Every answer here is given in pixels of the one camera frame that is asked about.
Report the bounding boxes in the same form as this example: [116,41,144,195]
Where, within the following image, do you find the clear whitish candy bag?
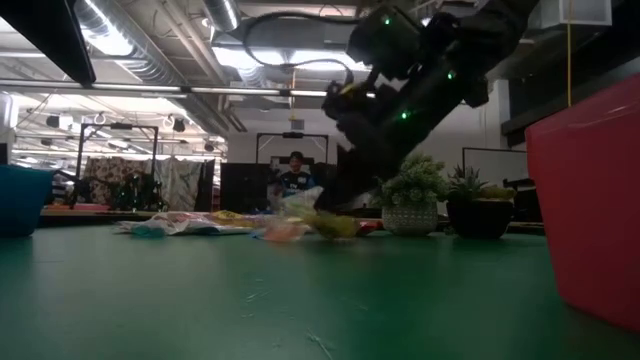
[278,186,326,220]

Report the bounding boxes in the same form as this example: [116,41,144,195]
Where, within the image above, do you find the distant black robot arms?
[54,169,169,211]

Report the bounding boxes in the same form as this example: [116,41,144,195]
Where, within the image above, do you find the black round plant pot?
[445,197,516,239]

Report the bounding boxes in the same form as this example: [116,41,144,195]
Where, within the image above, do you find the wide black frame rig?
[255,131,330,166]

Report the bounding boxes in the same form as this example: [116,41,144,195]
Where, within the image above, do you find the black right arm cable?
[242,10,362,87]

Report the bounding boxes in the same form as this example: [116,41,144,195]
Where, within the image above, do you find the white patterned plant pot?
[381,205,440,237]

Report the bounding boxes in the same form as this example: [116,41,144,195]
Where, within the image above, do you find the black chair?
[502,177,544,224]

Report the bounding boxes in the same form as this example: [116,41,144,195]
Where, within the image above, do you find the silver round ceiling duct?
[202,0,242,33]

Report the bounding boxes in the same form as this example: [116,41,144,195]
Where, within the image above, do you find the red plastic bin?
[524,73,640,334]

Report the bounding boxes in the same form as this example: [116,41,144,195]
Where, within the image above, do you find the black panel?
[219,162,271,214]

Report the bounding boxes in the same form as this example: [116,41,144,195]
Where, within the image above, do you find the white patterned cloth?
[154,157,204,212]

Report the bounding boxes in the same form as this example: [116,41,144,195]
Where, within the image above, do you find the yellow fruit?
[479,185,517,201]

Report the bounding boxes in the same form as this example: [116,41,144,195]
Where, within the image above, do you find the clear bag yellow candy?
[307,211,362,240]

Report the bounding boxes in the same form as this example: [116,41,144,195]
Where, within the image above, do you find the person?
[272,150,317,214]

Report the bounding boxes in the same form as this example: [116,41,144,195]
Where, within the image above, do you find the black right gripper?
[313,74,466,212]

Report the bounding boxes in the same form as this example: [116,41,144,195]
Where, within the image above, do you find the long ceiling light bar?
[0,78,376,99]

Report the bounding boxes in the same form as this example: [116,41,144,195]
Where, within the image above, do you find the blue plastic bin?
[0,164,55,239]

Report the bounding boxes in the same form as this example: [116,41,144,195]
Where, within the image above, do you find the white ceiling unit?
[529,0,614,27]

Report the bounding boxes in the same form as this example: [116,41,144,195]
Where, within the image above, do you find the black framed whiteboard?
[462,146,530,187]

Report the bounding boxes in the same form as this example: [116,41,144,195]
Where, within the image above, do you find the floral patterned cloth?
[82,157,154,204]

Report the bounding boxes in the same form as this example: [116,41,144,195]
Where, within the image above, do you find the clear bag orange ring candy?
[257,219,312,244]

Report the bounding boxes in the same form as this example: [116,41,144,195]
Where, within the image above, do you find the tall black frame rig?
[74,122,160,209]

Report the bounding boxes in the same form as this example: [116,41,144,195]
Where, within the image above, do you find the green spiky succulent plant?
[443,163,490,202]

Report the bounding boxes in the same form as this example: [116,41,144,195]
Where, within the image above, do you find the bushy pale green plant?
[377,153,450,210]

